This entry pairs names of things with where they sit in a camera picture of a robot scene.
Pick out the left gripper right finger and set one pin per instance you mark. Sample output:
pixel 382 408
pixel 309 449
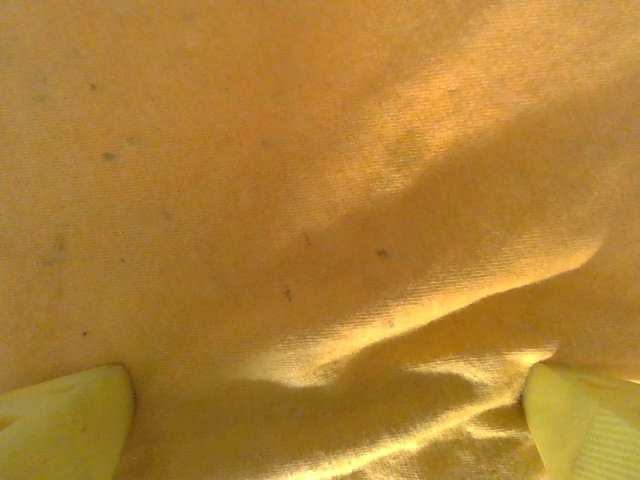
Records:
pixel 585 430

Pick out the yellow t-shirt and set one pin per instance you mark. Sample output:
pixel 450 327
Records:
pixel 300 175

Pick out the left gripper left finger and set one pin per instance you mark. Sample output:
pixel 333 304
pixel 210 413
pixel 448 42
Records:
pixel 60 430

